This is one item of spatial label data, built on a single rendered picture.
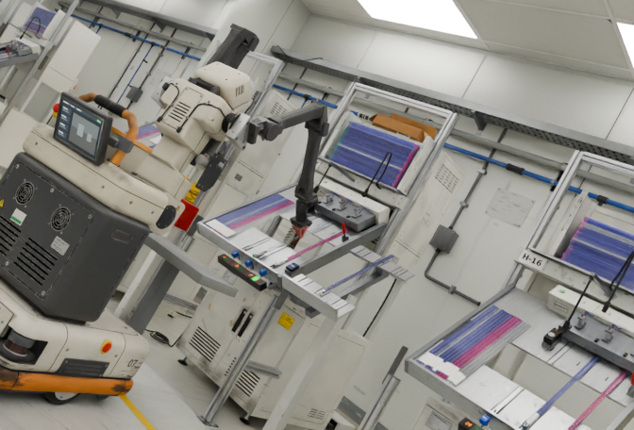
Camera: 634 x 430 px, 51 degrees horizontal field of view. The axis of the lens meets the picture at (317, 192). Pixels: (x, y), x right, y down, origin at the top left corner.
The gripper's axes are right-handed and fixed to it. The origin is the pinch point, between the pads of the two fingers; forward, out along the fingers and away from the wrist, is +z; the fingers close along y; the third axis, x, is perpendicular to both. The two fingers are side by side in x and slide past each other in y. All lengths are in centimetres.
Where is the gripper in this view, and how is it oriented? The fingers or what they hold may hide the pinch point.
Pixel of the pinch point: (300, 236)
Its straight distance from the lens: 332.2
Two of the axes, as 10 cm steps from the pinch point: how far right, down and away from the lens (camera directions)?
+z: -0.4, 9.1, 4.0
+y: -6.7, -3.2, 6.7
